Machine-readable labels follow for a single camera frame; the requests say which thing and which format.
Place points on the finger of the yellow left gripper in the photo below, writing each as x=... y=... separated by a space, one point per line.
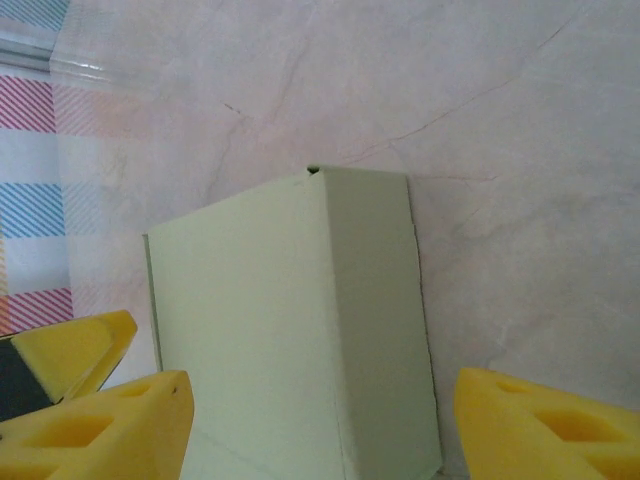
x=75 y=350

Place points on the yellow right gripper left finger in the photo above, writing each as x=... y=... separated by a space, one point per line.
x=150 y=425

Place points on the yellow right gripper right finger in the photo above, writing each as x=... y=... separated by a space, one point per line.
x=500 y=425

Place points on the light green paper box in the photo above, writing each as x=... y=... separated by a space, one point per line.
x=275 y=325

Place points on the aluminium corner post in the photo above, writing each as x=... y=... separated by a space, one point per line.
x=25 y=52

